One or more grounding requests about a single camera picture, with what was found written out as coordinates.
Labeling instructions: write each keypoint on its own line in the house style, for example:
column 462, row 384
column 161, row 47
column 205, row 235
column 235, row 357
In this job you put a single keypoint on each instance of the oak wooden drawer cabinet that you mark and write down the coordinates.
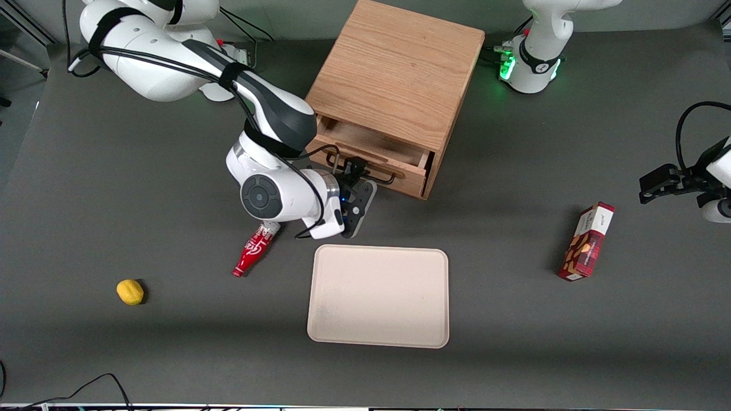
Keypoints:
column 394, row 68

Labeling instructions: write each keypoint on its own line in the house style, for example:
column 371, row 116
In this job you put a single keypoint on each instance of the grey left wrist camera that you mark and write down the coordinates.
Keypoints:
column 714, row 212

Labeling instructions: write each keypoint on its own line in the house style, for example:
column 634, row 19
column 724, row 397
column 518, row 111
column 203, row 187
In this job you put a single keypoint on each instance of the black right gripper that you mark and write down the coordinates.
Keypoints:
column 346, row 181

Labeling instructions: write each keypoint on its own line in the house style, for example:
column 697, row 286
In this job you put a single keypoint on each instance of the wooden drawer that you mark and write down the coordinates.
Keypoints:
column 371, row 142

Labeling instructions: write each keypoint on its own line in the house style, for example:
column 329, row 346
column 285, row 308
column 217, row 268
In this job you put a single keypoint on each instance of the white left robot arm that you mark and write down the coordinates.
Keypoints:
column 539, row 57

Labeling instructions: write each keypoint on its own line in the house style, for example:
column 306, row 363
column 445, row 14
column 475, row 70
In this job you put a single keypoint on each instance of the beige plastic tray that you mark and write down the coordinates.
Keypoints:
column 377, row 297

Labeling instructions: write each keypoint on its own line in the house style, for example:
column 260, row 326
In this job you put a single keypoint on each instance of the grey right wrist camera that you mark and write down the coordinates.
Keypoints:
column 360, row 208

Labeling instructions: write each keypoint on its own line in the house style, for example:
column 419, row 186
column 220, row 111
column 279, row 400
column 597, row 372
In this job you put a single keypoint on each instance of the red cola bottle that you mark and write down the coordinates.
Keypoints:
column 251, row 254

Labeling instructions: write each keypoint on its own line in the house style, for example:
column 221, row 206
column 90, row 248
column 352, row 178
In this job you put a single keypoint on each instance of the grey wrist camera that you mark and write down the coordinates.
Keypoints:
column 360, row 208
column 714, row 212

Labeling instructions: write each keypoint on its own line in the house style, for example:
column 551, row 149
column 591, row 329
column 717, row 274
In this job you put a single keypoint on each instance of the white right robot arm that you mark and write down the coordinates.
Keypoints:
column 148, row 63

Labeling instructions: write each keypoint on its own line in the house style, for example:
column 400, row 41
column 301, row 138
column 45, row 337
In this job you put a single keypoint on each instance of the red cookie box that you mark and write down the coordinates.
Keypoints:
column 585, row 245

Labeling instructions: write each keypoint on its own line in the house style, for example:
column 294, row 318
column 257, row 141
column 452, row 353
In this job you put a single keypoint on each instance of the aluminium frame rail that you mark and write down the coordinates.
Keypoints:
column 28, row 23
column 724, row 20

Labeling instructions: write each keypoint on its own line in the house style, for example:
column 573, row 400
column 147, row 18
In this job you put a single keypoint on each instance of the yellow lemon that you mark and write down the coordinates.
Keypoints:
column 130, row 292

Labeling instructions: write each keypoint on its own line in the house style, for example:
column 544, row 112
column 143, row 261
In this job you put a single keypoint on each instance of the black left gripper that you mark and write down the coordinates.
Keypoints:
column 694, row 176

